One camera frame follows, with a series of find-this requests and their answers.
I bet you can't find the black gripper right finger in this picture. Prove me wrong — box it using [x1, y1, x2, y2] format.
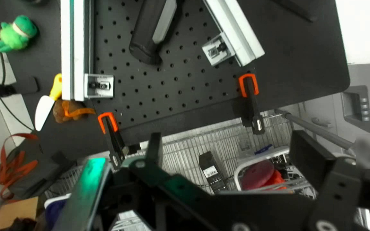
[287, 130, 337, 193]

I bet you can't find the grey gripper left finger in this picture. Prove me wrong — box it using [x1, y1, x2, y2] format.
[51, 156, 111, 231]

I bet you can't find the blue box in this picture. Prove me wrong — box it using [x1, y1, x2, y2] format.
[42, 194, 73, 225]

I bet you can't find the red round item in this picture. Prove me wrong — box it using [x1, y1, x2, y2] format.
[240, 159, 287, 193]

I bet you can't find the white rimmed container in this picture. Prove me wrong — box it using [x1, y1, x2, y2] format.
[232, 147, 291, 193]

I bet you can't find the orange and black clamp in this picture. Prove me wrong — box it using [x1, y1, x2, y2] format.
[96, 111, 129, 171]
[236, 72, 267, 135]

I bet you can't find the grey panel with buttons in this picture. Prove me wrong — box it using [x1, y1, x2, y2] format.
[340, 85, 370, 134]

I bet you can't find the brown cardboard box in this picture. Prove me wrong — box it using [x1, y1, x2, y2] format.
[0, 195, 41, 231]

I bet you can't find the orange translucent toy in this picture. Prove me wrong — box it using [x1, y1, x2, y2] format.
[51, 99, 96, 125]

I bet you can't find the white and yellow toy knife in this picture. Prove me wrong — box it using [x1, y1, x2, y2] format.
[33, 72, 64, 132]

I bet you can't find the black device with label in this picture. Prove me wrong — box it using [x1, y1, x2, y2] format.
[197, 149, 227, 195]

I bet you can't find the black and grey bar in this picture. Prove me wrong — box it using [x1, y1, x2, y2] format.
[128, 0, 183, 67]

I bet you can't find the green plush frog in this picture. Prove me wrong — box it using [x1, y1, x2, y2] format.
[0, 14, 39, 54]

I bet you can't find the orange strap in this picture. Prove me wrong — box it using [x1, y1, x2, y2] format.
[0, 132, 41, 200]

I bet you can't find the black cable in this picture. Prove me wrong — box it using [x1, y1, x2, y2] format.
[0, 54, 37, 132]

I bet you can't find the aluminium extrusion with bracket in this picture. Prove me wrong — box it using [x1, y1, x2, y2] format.
[59, 0, 115, 103]
[200, 0, 265, 68]

